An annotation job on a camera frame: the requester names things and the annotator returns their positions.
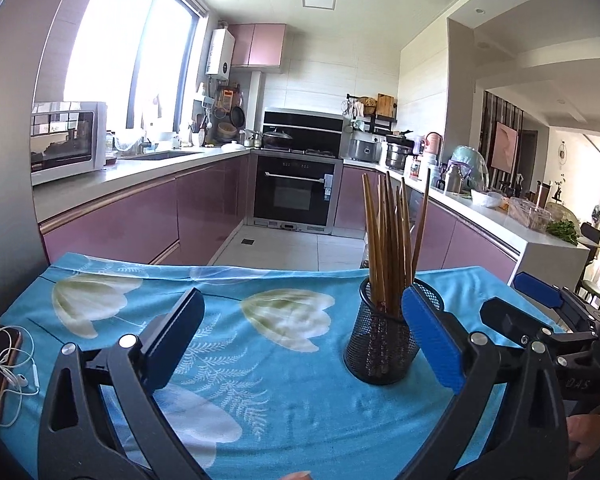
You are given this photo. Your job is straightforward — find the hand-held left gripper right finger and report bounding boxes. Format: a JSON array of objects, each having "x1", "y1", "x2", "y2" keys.
[{"x1": 400, "y1": 284, "x2": 570, "y2": 480}]

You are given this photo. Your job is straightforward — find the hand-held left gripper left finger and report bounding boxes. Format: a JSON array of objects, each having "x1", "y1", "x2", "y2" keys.
[{"x1": 37, "y1": 287, "x2": 212, "y2": 480}]

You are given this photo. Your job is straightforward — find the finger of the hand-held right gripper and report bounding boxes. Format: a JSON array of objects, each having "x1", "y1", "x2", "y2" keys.
[
  {"x1": 512, "y1": 271, "x2": 600, "y2": 333},
  {"x1": 479, "y1": 296, "x2": 557, "y2": 351}
]

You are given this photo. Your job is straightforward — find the black mesh holder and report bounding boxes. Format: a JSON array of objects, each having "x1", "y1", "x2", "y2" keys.
[{"x1": 343, "y1": 277, "x2": 446, "y2": 386}]

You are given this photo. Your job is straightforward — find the bunch of wooden chopsticks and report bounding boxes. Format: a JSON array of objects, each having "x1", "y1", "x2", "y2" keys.
[{"x1": 361, "y1": 167, "x2": 432, "y2": 321}]

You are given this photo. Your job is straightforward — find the person's right hand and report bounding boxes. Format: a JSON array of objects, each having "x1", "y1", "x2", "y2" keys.
[{"x1": 566, "y1": 402, "x2": 600, "y2": 463}]

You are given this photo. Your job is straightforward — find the green leafy vegetables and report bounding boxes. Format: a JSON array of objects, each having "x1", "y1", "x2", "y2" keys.
[{"x1": 547, "y1": 220, "x2": 580, "y2": 246}]

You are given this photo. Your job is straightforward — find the clear plastic container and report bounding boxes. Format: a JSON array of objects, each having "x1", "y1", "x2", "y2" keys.
[{"x1": 507, "y1": 196, "x2": 553, "y2": 231}]

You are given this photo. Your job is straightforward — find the short pink base cabinets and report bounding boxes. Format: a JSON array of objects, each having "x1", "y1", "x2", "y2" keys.
[{"x1": 335, "y1": 165, "x2": 521, "y2": 286}]

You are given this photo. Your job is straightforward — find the white bowl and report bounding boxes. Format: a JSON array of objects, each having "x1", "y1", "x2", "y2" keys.
[{"x1": 471, "y1": 189, "x2": 503, "y2": 210}]

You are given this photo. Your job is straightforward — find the blue floral tablecloth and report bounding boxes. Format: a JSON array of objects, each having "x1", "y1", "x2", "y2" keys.
[{"x1": 0, "y1": 252, "x2": 576, "y2": 480}]

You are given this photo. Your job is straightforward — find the long pink base cabinets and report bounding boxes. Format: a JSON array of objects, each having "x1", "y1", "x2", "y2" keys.
[{"x1": 40, "y1": 154, "x2": 253, "y2": 266}]

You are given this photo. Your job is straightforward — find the steel flask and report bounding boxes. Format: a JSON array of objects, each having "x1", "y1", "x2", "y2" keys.
[{"x1": 444, "y1": 164, "x2": 465, "y2": 195}]

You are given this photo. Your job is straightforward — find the pale green kitchen appliance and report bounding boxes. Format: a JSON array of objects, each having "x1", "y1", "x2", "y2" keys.
[{"x1": 450, "y1": 146, "x2": 488, "y2": 193}]

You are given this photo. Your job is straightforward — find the pink thermos jug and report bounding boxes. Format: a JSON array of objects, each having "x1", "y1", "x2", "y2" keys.
[{"x1": 424, "y1": 131, "x2": 445, "y2": 166}]

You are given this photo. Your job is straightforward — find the white kitchen countertop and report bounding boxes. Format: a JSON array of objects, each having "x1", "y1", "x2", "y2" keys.
[{"x1": 32, "y1": 145, "x2": 591, "y2": 261}]

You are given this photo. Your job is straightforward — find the dark smartphone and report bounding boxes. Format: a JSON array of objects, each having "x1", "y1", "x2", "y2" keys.
[{"x1": 0, "y1": 326, "x2": 25, "y2": 422}]

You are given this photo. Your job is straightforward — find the steel steamer pot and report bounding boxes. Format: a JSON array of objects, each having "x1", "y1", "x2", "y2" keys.
[{"x1": 384, "y1": 135, "x2": 413, "y2": 170}]

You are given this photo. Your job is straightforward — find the built-in black oven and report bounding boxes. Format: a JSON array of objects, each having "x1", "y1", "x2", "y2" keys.
[{"x1": 252, "y1": 154, "x2": 338, "y2": 228}]

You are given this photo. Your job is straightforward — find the silver rice cooker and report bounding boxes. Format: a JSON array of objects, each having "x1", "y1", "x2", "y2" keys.
[{"x1": 349, "y1": 136, "x2": 381, "y2": 163}]

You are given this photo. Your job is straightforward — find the black wok with lid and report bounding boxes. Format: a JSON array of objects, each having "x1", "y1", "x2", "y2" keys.
[{"x1": 261, "y1": 129, "x2": 294, "y2": 151}]

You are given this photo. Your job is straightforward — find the white microwave oven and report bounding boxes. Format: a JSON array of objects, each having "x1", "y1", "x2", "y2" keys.
[{"x1": 30, "y1": 101, "x2": 107, "y2": 187}]

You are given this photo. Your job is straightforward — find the grey refrigerator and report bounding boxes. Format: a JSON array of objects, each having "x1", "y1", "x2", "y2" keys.
[{"x1": 0, "y1": 0, "x2": 113, "y2": 331}]

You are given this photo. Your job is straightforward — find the black range hood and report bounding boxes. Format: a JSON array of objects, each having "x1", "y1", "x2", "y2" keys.
[{"x1": 262, "y1": 108, "x2": 345, "y2": 156}]

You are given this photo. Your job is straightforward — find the white water heater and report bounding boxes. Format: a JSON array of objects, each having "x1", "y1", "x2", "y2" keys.
[{"x1": 206, "y1": 29, "x2": 235, "y2": 80}]

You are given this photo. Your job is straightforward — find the kitchen window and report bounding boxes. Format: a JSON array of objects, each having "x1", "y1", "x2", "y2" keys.
[{"x1": 62, "y1": 0, "x2": 211, "y2": 133}]

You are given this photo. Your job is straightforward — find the framed wall picture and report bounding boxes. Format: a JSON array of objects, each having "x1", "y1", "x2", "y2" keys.
[{"x1": 490, "y1": 121, "x2": 518, "y2": 173}]

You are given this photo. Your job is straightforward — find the white wired earphones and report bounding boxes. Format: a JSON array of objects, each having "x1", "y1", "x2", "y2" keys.
[{"x1": 0, "y1": 327, "x2": 41, "y2": 428}]

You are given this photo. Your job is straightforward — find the black wall rack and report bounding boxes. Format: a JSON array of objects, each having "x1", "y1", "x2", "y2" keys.
[{"x1": 346, "y1": 94, "x2": 400, "y2": 133}]

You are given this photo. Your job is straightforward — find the pink wall cabinets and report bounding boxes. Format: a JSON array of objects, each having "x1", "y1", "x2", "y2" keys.
[{"x1": 227, "y1": 23, "x2": 287, "y2": 68}]

